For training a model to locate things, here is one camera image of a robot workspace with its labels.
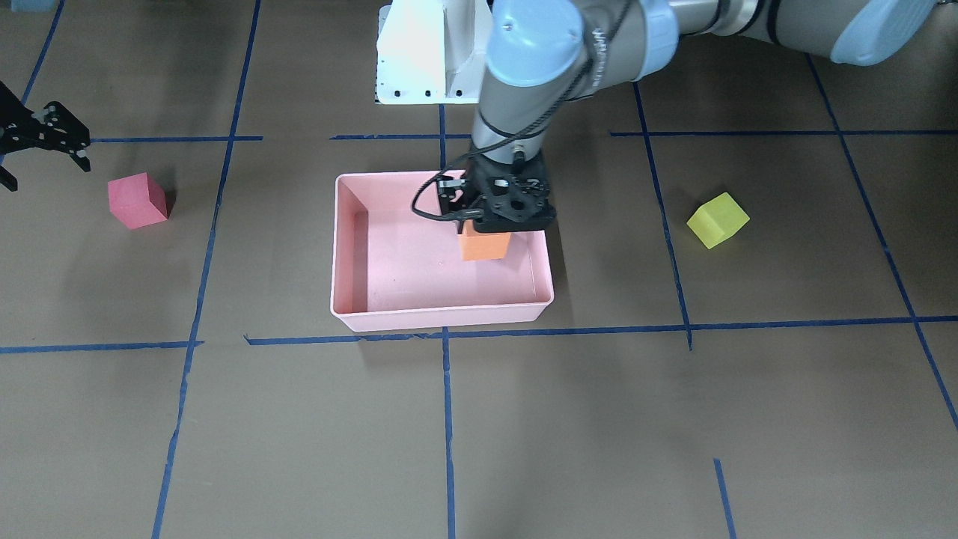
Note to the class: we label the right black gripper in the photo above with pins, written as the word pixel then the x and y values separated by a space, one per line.
pixel 30 129

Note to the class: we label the white camera mast post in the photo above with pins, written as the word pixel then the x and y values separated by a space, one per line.
pixel 431 51

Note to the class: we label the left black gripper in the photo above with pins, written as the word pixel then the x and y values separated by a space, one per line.
pixel 453 196

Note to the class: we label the red foam block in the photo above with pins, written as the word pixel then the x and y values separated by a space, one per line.
pixel 137 201

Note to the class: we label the yellow foam block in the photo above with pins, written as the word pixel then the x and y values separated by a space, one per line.
pixel 717 220

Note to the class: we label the orange foam block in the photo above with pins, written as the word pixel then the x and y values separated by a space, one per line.
pixel 478 246

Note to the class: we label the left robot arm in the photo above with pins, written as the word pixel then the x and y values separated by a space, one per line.
pixel 543 54

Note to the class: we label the pink plastic bin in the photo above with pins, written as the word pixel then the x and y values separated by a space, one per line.
pixel 392 270

